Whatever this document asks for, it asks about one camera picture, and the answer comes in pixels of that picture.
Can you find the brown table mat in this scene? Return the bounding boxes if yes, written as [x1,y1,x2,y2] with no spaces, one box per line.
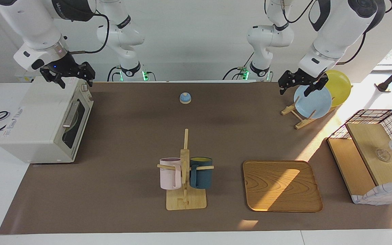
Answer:
[0,81,392,235]

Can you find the dark blue mug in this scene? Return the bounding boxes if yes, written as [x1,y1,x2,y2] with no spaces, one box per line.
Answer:
[189,157,213,190]

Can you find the long wooden board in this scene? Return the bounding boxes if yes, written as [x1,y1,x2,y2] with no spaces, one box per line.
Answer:
[328,138,377,196]

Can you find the black right base cable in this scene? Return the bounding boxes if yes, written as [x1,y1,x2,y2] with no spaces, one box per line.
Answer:
[107,66,121,82]

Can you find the light blue plate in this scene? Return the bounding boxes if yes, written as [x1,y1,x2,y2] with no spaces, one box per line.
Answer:
[293,85,332,119]

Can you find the black left base cable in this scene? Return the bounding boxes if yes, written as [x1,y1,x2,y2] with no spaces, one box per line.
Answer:
[223,51,255,80]

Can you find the wooden plate rack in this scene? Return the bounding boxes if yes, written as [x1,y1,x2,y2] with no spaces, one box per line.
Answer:
[281,95,339,130]

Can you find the wooden mug rack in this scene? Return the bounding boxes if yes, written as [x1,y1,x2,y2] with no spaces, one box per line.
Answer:
[157,128,215,211]

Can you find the pink mug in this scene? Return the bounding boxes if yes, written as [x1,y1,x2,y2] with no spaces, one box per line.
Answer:
[159,158,183,190]

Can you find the wide wooden board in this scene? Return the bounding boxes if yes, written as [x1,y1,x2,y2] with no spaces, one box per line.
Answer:
[346,122,392,186]

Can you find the clear glass knob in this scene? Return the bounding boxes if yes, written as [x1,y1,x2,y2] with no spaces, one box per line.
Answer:
[376,149,391,162]

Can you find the white toaster oven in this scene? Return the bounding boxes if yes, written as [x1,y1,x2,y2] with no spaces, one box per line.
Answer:
[0,76,94,164]

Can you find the yellow plate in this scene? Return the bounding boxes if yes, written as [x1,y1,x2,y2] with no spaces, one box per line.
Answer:
[324,70,352,108]

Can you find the wooden tray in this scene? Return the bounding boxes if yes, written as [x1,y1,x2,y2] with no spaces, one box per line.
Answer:
[243,160,324,213]

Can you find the black base cable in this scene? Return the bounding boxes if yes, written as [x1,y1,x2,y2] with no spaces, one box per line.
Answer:
[223,51,255,80]
[107,66,121,82]

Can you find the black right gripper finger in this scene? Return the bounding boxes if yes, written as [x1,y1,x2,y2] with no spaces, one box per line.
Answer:
[80,62,96,86]
[40,67,66,89]

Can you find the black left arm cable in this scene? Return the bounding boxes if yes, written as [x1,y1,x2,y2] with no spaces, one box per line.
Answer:
[336,31,367,65]

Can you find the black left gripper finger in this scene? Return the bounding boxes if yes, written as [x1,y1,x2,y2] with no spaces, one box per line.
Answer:
[278,70,294,96]
[304,76,329,97]

